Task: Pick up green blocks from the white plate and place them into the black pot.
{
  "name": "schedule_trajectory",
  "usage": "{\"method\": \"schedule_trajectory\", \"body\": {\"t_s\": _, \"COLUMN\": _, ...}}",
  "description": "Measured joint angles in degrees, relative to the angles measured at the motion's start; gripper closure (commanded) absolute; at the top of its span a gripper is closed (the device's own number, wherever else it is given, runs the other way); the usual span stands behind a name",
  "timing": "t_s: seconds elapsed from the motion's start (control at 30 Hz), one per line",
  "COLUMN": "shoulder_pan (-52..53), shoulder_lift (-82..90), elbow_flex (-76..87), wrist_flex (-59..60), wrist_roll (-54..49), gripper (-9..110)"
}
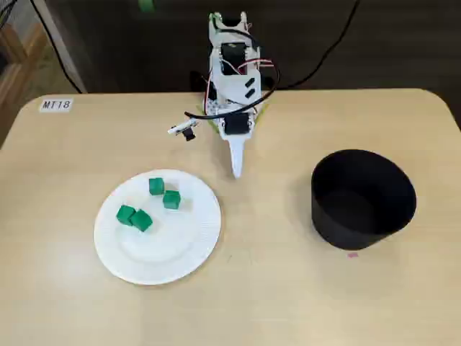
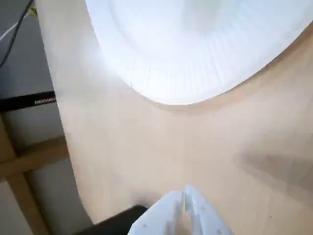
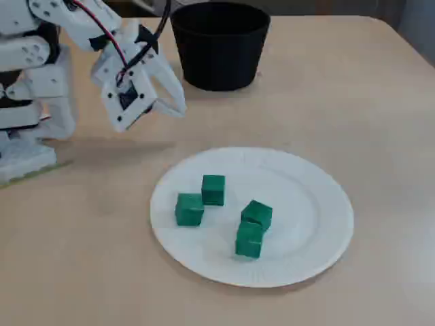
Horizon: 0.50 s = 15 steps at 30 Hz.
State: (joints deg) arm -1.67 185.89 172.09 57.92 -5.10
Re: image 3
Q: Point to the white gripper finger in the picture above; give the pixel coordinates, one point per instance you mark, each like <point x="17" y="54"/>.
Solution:
<point x="168" y="107"/>
<point x="171" y="81"/>

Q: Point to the green block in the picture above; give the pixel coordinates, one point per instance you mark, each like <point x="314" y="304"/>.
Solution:
<point x="249" y="242"/>
<point x="257" y="212"/>
<point x="213" y="192"/>
<point x="188" y="212"/>

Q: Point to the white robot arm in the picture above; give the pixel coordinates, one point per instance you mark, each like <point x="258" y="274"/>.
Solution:
<point x="51" y="78"/>

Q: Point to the black pot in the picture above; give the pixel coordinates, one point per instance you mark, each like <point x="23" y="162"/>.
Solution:
<point x="221" y="51"/>

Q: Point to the white paper plate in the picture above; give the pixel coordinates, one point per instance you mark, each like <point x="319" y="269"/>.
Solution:
<point x="306" y="220"/>

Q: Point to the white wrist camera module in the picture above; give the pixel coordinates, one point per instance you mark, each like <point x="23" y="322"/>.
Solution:
<point x="127" y="102"/>

